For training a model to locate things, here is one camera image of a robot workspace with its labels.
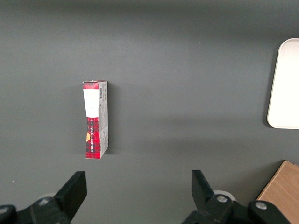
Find wooden drawer cabinet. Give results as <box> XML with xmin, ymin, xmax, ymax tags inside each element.
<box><xmin>256</xmin><ymin>160</ymin><xmax>299</xmax><ymax>224</ymax></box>

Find red plaid cardboard box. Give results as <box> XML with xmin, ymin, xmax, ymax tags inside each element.
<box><xmin>82</xmin><ymin>79</ymin><xmax>109</xmax><ymax>161</ymax></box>

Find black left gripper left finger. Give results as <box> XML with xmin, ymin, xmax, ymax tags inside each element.
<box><xmin>0</xmin><ymin>171</ymin><xmax>88</xmax><ymax>224</ymax></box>

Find white rectangular tray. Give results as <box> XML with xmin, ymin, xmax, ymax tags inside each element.
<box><xmin>267</xmin><ymin>38</ymin><xmax>299</xmax><ymax>129</ymax></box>

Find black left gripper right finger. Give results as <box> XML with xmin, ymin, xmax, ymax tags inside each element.
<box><xmin>182</xmin><ymin>169</ymin><xmax>292</xmax><ymax>224</ymax></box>

